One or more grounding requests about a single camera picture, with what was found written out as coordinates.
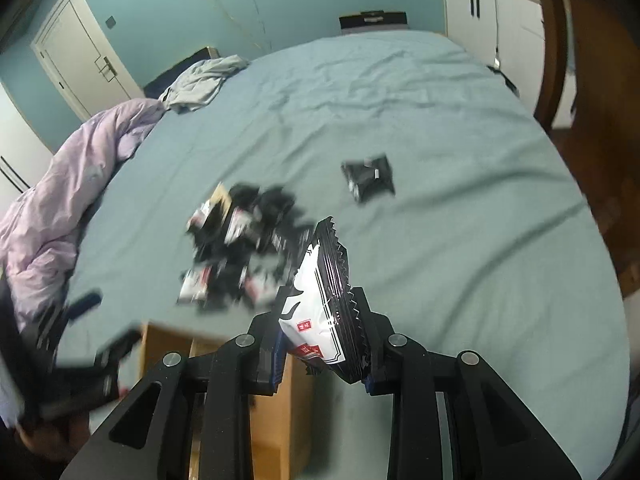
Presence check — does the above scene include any bed with teal sheet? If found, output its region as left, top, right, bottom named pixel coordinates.
left=50, top=30, right=628, bottom=480

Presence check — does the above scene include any beige snack packet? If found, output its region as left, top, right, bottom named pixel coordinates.
left=209, top=184, right=237, bottom=227

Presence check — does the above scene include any gold door handle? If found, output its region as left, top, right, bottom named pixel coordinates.
left=95, top=57, right=119, bottom=84

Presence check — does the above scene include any white wardrobe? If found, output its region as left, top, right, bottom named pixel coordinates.
left=0, top=80, right=56, bottom=206

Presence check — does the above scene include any brown cardboard box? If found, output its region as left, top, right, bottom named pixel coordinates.
left=135, top=322, right=313, bottom=480

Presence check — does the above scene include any pile of black snack packets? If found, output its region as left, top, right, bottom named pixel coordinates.
left=177, top=182, right=321, bottom=313

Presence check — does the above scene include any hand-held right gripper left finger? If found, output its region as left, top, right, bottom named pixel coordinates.
left=60, top=285, right=292, bottom=480

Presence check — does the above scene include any white cabinet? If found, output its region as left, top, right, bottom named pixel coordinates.
left=441, top=0, right=546, bottom=68

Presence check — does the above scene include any person's left hand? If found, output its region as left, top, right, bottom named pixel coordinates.
left=17, top=405, right=93, bottom=463

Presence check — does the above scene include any white hanging cable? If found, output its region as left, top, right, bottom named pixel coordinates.
left=492, top=0, right=503, bottom=68

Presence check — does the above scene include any dark low furniture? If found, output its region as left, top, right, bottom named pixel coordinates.
left=144, top=46, right=218, bottom=98

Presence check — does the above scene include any glossy black snack packet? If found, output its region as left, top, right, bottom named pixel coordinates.
left=341, top=154, right=396, bottom=205

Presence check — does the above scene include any grey crumpled cloth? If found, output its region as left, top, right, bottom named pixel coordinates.
left=159, top=55, right=250, bottom=113

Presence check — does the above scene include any black white snack packet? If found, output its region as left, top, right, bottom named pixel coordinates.
left=276, top=216, right=373, bottom=386

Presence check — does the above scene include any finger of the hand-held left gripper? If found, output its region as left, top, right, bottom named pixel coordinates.
left=62, top=289, right=104, bottom=321
left=92, top=327, right=144, bottom=368

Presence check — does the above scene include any black case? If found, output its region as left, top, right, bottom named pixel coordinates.
left=339, top=10, right=408, bottom=36

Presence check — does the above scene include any purple duvet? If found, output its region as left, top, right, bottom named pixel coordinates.
left=0, top=97, right=168, bottom=331

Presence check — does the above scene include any brown wooden door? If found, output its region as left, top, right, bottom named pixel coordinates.
left=530, top=0, right=640, bottom=281

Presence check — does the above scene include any white panel door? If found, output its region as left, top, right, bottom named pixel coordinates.
left=31, top=0, right=145, bottom=122

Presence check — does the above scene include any thin hanging cord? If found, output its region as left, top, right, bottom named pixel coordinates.
left=214, top=0, right=272, bottom=53

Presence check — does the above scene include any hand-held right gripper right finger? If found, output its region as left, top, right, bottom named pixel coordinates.
left=351, top=286, right=583, bottom=480

